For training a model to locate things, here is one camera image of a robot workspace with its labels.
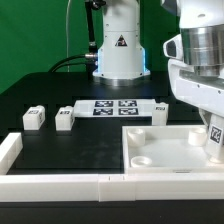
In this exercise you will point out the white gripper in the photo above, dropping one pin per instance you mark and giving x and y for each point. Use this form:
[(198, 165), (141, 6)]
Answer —
[(206, 93)]

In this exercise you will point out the white square tabletop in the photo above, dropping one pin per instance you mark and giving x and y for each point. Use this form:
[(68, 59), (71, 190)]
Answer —
[(166, 149)]

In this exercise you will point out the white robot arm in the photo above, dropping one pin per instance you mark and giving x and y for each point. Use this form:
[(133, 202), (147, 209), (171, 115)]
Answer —
[(196, 54)]

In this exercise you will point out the white obstacle fence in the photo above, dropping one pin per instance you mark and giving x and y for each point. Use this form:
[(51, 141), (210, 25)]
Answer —
[(48, 188)]

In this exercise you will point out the white marker base plate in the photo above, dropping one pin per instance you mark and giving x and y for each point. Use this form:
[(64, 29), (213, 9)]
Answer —
[(114, 108)]

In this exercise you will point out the black cable post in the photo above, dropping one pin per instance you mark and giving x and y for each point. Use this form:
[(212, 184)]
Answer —
[(90, 6)]

